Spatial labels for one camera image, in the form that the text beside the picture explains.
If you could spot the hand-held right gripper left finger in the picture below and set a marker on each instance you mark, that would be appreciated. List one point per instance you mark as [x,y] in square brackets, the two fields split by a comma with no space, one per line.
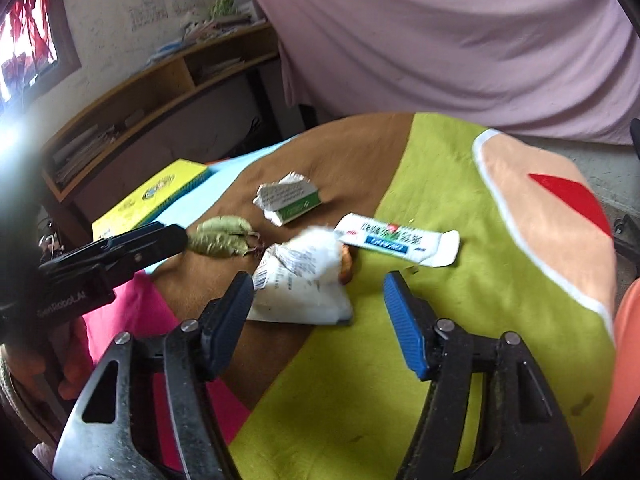
[227,320]

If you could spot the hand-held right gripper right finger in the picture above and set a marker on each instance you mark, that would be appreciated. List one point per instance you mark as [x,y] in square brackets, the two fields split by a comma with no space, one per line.
[405,325]

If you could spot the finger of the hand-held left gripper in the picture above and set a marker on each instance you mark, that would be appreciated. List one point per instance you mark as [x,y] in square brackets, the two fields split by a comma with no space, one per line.
[142,234]
[150,252]

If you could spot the white plastic bag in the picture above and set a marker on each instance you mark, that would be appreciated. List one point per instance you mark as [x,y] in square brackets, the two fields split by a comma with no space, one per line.
[300,285]

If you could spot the green white carton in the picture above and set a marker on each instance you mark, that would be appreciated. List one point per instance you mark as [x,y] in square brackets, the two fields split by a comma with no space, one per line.
[290,200]

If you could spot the pink plastic bucket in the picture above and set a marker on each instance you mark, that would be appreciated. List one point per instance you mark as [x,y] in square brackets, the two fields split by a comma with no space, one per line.
[625,360]

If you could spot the yellow book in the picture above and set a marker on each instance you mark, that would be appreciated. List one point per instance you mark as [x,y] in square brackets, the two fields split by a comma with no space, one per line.
[150,195]

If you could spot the multicoloured patchwork blanket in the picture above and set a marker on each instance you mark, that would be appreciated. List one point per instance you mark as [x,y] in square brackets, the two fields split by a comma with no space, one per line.
[450,320]

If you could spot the large stack of shelf papers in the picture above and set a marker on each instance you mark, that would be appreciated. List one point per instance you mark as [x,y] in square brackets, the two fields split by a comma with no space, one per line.
[82,152]

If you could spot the wooden shelf desk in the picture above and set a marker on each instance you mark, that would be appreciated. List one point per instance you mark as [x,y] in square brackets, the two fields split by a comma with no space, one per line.
[175,67]

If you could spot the small stack of shelf papers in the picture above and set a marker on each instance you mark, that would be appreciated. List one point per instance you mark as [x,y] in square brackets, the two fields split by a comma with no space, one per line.
[220,69]

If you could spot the pile of papers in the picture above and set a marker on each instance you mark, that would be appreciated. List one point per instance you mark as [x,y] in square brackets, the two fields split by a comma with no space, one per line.
[200,35]

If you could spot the window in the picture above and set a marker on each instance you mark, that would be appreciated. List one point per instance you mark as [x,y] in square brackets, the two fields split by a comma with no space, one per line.
[30,35]

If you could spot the green patterned bag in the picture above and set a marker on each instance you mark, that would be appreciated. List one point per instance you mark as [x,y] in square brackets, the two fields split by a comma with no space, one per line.
[221,6]

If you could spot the white box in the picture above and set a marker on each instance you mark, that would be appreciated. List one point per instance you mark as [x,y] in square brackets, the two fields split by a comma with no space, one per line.
[246,8]

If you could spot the pink hanging sheet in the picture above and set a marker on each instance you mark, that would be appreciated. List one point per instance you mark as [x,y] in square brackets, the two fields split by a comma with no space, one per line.
[425,35]

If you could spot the large paper wall calendar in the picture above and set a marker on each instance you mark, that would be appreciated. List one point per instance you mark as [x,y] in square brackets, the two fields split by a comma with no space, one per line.
[139,2]

